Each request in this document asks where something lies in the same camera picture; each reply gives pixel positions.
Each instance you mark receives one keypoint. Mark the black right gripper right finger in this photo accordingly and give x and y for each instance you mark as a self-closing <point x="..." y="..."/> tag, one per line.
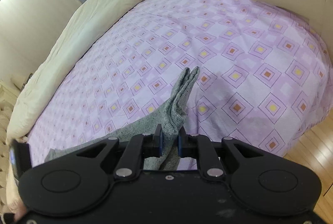
<point x="187" y="144"/>

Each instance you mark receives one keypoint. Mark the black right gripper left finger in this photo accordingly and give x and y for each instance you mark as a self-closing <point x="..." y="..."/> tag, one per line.
<point x="153" y="143"/>

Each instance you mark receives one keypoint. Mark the grey knit pants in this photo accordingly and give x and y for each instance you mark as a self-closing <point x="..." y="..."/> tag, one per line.
<point x="170" y="115"/>

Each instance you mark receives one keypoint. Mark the pink patterned bed sheet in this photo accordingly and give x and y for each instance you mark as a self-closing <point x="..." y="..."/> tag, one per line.
<point x="265" y="77"/>

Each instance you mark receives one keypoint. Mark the cream duvet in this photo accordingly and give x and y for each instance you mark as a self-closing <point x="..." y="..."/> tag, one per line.
<point x="89" y="22"/>

